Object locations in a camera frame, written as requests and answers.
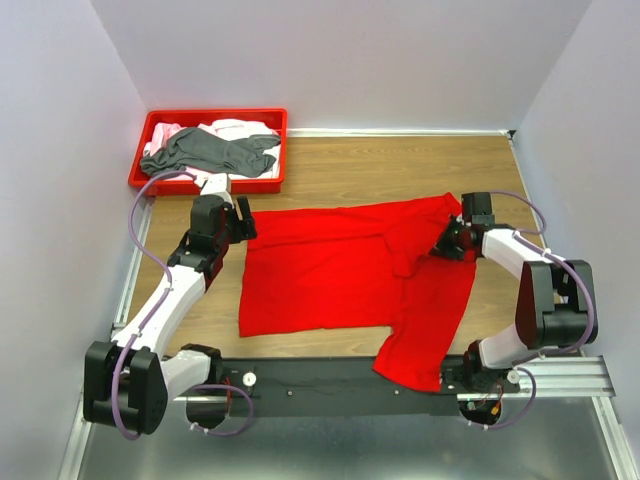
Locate red t shirt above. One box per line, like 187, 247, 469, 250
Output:
238, 193, 476, 392

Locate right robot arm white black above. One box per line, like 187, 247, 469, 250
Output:
431, 216, 598, 392

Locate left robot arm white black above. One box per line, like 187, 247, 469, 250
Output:
83, 194, 257, 440

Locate grey t shirt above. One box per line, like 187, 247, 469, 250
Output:
140, 127, 281, 178

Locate white t shirt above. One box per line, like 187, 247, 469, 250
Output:
198, 119, 281, 180

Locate red plastic bin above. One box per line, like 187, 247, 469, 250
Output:
128, 108, 288, 196

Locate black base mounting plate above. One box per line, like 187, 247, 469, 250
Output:
219, 355, 520, 417

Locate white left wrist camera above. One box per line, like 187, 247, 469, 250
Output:
194, 173, 232, 204

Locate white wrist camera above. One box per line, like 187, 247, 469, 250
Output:
461, 192, 495, 226
194, 173, 232, 204

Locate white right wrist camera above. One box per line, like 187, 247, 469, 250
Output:
461, 192, 495, 226

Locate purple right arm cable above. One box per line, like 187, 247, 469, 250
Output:
467, 189, 599, 432

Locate aluminium frame rail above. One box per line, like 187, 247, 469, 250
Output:
79, 355, 615, 401

